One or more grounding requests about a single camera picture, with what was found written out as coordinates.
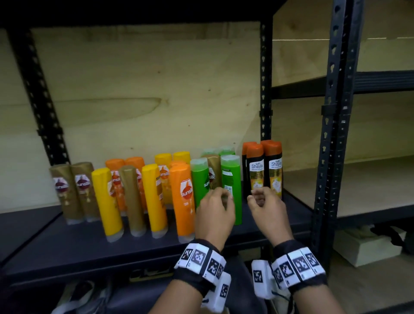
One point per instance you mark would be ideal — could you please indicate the black printed bag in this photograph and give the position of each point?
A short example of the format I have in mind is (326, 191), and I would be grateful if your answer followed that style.
(145, 297)

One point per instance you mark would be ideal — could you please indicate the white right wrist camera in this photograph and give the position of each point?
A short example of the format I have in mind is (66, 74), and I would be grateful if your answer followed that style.
(260, 278)

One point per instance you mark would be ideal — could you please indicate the wristband with marker tags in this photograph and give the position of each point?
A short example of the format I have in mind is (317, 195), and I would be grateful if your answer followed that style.
(200, 262)
(297, 263)

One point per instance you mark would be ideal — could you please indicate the black orange-capped shampoo bottle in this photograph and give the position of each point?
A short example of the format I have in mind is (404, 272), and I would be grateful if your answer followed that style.
(244, 168)
(256, 168)
(266, 142)
(274, 168)

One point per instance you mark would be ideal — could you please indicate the white foam block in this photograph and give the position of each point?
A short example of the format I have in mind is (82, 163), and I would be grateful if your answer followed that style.
(362, 247)

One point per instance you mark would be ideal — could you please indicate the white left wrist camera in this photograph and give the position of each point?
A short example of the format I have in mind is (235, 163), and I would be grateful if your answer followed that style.
(218, 292)

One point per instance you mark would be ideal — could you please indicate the patterned fabric bag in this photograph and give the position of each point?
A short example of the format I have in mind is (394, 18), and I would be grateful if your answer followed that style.
(77, 297)

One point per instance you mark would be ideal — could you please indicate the white plastic jug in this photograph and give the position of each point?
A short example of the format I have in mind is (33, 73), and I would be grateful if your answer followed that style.
(281, 305)

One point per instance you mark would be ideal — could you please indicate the left wristband with marker tags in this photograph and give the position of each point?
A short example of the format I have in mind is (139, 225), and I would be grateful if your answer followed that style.
(200, 262)

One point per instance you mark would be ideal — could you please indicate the person's left hand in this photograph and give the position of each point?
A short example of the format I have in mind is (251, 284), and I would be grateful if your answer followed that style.
(213, 220)

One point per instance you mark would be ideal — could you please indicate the person's right hand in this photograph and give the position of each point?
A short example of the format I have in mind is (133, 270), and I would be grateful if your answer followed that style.
(271, 216)

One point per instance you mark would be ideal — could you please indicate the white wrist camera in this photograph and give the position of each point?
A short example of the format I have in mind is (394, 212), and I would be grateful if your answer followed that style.
(218, 292)
(260, 278)

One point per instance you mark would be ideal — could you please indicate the yellow-cased smartphone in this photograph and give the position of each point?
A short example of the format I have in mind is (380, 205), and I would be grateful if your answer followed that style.
(150, 274)

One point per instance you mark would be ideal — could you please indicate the right wristband with marker tags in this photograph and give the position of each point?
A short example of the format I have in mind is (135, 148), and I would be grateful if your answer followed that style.
(297, 263)

